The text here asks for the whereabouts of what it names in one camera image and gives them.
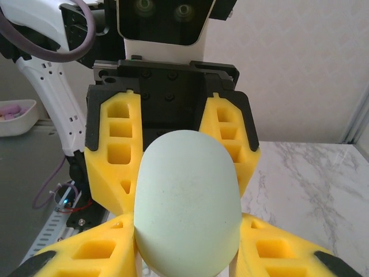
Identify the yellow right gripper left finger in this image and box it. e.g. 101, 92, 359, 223
8, 212, 144, 277

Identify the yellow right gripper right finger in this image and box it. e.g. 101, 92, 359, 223
229, 212, 364, 277

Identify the green earbud charging case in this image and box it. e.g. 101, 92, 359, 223
133, 129, 242, 276

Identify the white plastic tray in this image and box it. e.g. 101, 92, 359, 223
0, 99, 39, 137

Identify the white slotted cable duct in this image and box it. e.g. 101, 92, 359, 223
27, 201, 76, 260

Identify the red power wire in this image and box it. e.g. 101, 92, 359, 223
56, 200, 93, 215

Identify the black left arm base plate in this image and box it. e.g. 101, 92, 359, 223
66, 199, 109, 231

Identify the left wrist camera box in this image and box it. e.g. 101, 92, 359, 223
116, 0, 214, 60

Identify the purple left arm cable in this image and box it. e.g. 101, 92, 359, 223
0, 0, 96, 210

